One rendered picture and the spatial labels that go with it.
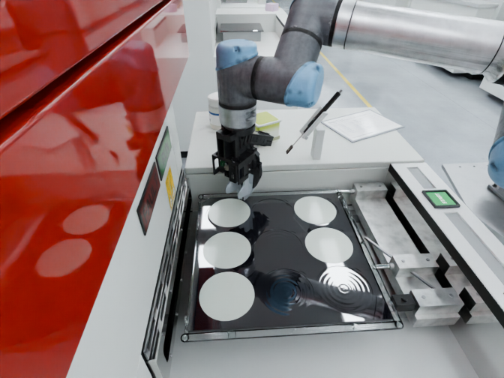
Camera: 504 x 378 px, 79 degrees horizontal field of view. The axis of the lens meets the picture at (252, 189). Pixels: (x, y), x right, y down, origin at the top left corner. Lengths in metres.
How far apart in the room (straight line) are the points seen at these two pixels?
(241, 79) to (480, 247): 0.54
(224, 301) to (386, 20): 0.54
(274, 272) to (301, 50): 0.40
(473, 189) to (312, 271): 0.67
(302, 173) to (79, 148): 0.67
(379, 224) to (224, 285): 0.40
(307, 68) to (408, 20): 0.17
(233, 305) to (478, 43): 0.57
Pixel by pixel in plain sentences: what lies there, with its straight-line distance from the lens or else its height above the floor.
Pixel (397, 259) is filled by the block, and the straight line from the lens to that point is 0.69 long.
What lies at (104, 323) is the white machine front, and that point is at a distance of 0.35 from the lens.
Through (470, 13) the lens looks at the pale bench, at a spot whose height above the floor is 0.79.
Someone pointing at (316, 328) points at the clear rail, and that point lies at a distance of 0.56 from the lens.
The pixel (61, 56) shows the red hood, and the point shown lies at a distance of 0.19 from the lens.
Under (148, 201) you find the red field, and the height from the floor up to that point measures 1.10.
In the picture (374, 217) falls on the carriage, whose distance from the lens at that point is 0.80.
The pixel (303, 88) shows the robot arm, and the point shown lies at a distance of 0.52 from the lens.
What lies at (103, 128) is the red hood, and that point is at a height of 1.30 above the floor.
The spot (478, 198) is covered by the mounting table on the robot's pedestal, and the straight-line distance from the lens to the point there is 1.12.
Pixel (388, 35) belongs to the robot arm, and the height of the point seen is 1.29.
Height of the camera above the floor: 1.39
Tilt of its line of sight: 38 degrees down
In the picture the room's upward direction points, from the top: straight up
